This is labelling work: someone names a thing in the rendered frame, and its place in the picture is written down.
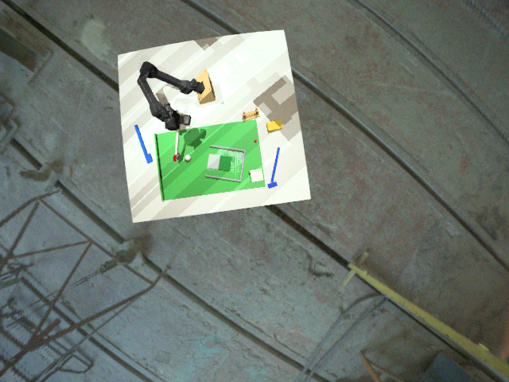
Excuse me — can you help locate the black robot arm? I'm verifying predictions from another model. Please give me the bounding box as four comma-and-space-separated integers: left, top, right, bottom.
137, 61, 205, 131

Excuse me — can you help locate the green flat mat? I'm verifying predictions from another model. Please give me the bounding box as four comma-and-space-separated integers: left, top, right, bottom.
157, 119, 265, 201

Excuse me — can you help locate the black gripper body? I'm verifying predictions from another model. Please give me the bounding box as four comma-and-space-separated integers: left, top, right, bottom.
175, 111, 192, 126

